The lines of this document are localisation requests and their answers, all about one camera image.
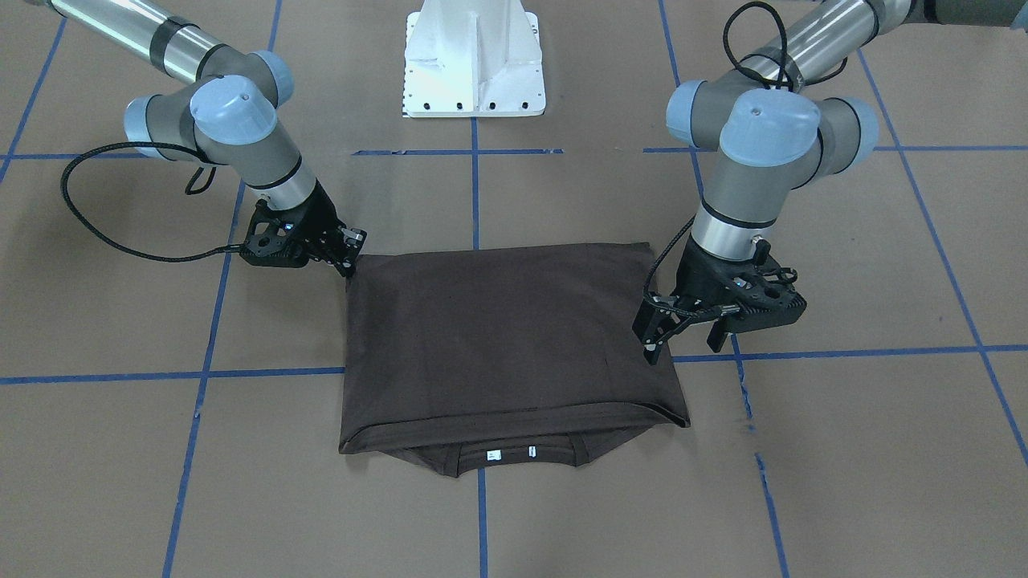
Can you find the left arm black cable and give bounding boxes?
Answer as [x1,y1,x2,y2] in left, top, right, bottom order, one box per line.
[643,2,796,298]

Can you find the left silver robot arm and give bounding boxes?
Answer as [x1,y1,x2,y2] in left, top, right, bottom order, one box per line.
[633,1,1026,364]

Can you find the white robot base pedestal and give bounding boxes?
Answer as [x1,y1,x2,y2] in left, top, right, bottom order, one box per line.
[402,1,547,118]

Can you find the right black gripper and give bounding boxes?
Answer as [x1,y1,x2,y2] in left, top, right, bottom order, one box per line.
[241,181,367,279]

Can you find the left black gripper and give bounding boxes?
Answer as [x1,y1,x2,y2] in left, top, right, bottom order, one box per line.
[632,240,807,356]

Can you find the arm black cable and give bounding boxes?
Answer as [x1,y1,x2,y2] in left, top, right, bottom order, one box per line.
[60,142,258,263]
[643,2,796,298]

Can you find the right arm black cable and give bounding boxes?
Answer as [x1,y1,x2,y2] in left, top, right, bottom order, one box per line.
[60,142,258,263]

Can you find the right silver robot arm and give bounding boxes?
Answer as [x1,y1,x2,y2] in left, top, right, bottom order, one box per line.
[47,1,367,278]

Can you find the dark brown t-shirt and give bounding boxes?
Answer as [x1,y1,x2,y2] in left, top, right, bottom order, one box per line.
[338,242,691,477]

